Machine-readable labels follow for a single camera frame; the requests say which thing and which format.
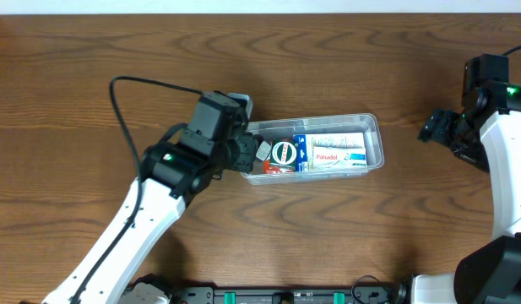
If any black bottle white cap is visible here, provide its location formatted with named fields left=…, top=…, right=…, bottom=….
left=255, top=141, right=272, bottom=162

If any red and white box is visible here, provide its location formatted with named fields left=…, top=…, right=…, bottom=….
left=263, top=160, right=295, bottom=174

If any dark green square box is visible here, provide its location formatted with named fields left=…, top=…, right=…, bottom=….
left=269, top=138, right=298, bottom=171

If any blue cooling patch box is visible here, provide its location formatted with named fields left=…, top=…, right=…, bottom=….
left=293, top=133, right=366, bottom=171

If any white Panadol box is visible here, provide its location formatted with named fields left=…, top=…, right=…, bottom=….
left=312, top=147, right=367, bottom=170

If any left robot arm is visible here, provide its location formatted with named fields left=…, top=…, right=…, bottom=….
left=44, top=129, right=263, bottom=304

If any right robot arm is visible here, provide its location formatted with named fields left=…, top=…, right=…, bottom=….
left=410, top=76, right=521, bottom=304

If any clear plastic container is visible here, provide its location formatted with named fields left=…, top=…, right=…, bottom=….
left=242, top=113, right=384, bottom=185

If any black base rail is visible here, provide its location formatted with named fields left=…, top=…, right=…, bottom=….
left=120, top=274, right=413, bottom=304

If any left black cable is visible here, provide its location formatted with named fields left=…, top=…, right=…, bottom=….
left=68, top=75, right=227, bottom=304

